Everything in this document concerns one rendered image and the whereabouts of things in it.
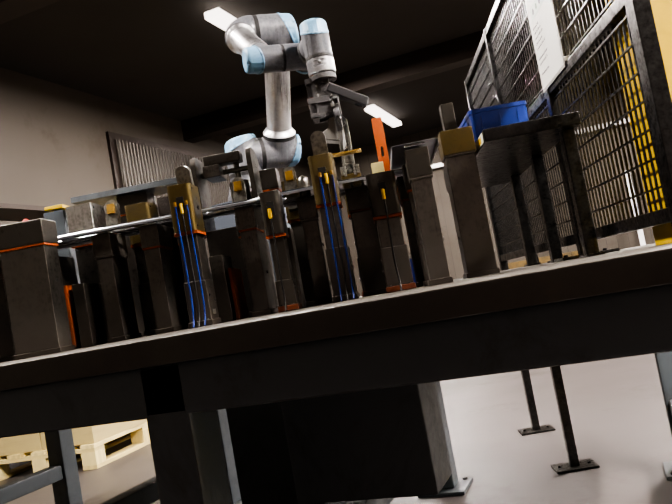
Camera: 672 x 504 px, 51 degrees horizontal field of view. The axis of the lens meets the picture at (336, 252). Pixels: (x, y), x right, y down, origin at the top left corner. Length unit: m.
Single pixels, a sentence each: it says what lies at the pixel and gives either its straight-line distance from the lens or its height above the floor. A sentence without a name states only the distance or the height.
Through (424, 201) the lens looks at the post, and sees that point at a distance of 1.49.
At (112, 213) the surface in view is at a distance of 2.16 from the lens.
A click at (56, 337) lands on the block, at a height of 0.74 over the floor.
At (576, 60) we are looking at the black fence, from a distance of 1.72.
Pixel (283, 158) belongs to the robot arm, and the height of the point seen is 1.23.
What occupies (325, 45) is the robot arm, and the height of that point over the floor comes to 1.37.
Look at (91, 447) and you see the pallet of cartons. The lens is 4.39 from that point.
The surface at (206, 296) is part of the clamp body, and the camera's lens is 1.72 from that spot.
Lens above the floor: 0.71
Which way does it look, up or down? 4 degrees up
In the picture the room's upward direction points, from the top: 10 degrees counter-clockwise
